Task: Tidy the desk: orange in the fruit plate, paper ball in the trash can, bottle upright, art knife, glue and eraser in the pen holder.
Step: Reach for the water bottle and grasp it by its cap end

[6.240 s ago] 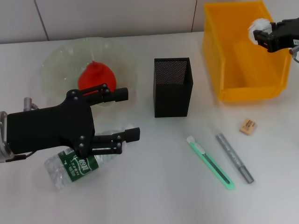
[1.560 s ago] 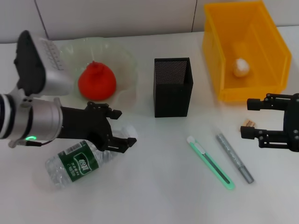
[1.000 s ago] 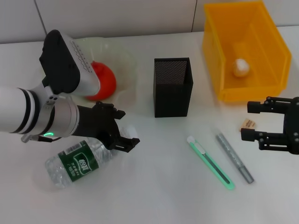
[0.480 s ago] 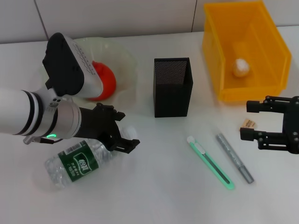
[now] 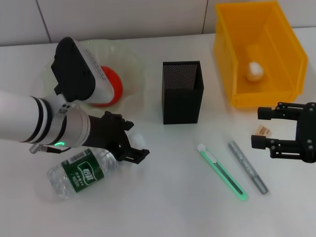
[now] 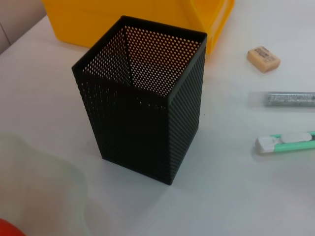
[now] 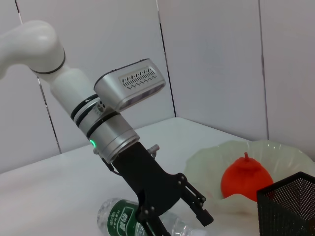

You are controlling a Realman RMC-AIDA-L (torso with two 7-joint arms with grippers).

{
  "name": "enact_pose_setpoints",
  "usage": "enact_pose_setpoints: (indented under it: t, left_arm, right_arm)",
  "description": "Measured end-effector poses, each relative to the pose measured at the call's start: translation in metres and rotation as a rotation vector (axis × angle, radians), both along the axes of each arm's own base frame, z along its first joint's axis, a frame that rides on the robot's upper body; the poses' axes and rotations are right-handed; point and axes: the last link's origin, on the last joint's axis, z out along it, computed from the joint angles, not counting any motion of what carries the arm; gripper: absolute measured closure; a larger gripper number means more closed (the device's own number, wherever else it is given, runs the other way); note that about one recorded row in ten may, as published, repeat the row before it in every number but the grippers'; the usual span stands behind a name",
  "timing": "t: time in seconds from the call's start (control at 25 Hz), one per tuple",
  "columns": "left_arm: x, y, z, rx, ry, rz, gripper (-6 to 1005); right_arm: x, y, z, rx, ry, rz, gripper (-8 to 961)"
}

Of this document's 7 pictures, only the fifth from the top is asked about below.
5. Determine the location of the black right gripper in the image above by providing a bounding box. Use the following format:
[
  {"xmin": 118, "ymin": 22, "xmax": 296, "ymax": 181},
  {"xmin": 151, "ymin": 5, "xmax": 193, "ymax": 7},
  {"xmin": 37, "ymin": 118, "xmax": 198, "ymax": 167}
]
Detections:
[{"xmin": 250, "ymin": 101, "xmax": 316, "ymax": 164}]

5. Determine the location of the grey marker pen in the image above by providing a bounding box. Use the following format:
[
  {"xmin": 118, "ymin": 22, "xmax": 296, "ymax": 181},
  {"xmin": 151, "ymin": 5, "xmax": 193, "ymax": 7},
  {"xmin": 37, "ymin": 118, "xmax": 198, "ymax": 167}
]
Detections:
[{"xmin": 228, "ymin": 141, "xmax": 269, "ymax": 195}]

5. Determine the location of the white paper ball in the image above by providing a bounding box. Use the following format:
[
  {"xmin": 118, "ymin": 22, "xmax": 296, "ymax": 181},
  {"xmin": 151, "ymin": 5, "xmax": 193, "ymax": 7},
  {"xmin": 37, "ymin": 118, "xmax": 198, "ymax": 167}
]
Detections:
[{"xmin": 245, "ymin": 61, "xmax": 266, "ymax": 83}]

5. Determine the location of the black mesh pen holder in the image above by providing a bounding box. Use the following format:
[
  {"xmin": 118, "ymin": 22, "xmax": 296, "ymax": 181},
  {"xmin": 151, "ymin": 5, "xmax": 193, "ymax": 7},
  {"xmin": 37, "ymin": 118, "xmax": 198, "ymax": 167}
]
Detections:
[{"xmin": 162, "ymin": 60, "xmax": 205, "ymax": 125}]

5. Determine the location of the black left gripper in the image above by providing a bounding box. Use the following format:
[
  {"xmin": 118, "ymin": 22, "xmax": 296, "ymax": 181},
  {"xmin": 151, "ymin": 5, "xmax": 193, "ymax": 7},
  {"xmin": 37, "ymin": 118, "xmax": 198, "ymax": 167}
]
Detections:
[{"xmin": 85, "ymin": 111, "xmax": 151, "ymax": 165}]

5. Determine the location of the green utility knife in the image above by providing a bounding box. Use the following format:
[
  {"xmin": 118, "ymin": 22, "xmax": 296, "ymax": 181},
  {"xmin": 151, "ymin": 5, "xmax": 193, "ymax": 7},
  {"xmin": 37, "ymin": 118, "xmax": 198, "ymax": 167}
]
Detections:
[{"xmin": 197, "ymin": 143, "xmax": 248, "ymax": 202}]

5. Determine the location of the left wrist camera housing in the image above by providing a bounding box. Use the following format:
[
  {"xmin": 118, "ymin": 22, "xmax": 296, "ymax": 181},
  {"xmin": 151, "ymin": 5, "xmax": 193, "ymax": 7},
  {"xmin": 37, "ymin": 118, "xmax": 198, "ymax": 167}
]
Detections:
[{"xmin": 50, "ymin": 37, "xmax": 115, "ymax": 105}]

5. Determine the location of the tan eraser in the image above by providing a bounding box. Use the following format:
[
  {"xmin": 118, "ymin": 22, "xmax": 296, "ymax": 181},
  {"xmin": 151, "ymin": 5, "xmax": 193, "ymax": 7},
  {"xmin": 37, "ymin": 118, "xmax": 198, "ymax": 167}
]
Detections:
[{"xmin": 255, "ymin": 125, "xmax": 273, "ymax": 138}]

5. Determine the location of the yellow plastic bin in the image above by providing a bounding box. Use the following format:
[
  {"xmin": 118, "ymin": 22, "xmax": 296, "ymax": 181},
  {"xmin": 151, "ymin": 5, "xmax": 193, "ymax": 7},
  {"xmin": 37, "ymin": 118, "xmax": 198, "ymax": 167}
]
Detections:
[{"xmin": 213, "ymin": 1, "xmax": 309, "ymax": 108}]

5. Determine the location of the clear green-label water bottle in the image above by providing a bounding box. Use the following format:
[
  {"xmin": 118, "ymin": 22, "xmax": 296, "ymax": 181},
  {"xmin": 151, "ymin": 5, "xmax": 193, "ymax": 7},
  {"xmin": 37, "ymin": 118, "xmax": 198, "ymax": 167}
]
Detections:
[{"xmin": 46, "ymin": 132, "xmax": 147, "ymax": 201}]

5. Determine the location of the translucent green fruit plate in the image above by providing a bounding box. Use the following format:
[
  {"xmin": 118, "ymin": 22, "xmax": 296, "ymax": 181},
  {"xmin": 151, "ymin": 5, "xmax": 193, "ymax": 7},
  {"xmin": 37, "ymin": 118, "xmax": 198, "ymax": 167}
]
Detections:
[{"xmin": 43, "ymin": 39, "xmax": 147, "ymax": 110}]

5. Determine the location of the red-orange fruit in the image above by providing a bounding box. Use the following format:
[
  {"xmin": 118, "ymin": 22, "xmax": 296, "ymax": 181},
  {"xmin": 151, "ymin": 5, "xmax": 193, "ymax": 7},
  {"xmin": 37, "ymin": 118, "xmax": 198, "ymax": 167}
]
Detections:
[{"xmin": 92, "ymin": 65, "xmax": 123, "ymax": 108}]

